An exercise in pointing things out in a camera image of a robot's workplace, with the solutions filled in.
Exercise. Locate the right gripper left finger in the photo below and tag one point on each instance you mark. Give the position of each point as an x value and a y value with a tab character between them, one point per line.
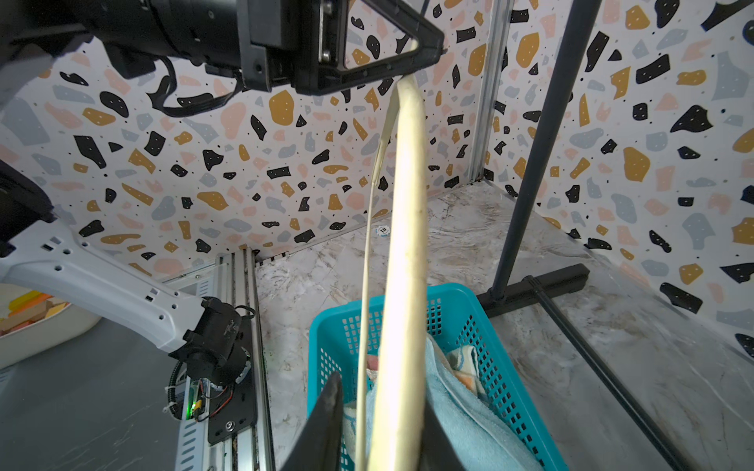
319	444

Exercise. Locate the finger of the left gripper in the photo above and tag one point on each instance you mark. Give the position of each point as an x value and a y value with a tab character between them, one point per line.
320	67

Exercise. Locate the white tray with toys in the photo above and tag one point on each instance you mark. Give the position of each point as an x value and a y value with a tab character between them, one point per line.
32	322

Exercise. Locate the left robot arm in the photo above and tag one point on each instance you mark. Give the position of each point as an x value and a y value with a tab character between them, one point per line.
38	250

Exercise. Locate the black clothes rack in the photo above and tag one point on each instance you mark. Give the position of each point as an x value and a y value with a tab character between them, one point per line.
503	297

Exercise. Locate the aluminium rail base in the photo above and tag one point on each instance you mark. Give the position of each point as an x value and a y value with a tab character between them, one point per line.
223	404

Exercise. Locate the teal plastic basket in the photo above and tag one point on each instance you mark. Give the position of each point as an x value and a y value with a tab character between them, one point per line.
455	319

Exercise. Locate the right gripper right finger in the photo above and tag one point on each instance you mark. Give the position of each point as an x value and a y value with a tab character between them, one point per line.
436	451

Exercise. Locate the light teal towel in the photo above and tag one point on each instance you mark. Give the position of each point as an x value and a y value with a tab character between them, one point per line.
480	439

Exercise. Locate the cream plastic hanger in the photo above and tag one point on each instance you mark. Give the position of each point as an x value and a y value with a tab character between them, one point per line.
393	441

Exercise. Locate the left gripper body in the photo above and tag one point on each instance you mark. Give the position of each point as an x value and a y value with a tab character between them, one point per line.
299	43

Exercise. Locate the cream RABBIT lettered towel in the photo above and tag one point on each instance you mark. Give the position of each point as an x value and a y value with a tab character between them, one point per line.
452	375

